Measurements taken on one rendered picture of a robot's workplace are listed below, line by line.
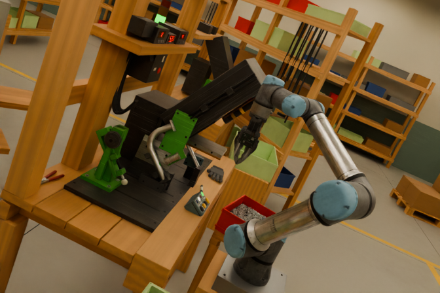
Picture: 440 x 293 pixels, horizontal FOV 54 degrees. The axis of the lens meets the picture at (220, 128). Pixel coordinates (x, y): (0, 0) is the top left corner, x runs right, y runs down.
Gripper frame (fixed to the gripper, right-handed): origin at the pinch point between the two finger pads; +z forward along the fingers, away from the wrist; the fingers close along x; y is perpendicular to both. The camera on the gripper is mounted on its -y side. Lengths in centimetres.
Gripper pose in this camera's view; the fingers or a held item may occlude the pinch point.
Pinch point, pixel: (238, 160)
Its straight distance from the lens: 166.8
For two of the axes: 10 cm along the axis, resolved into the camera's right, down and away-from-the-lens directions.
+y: -1.8, 1.8, -9.7
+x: 9.0, 4.2, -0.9
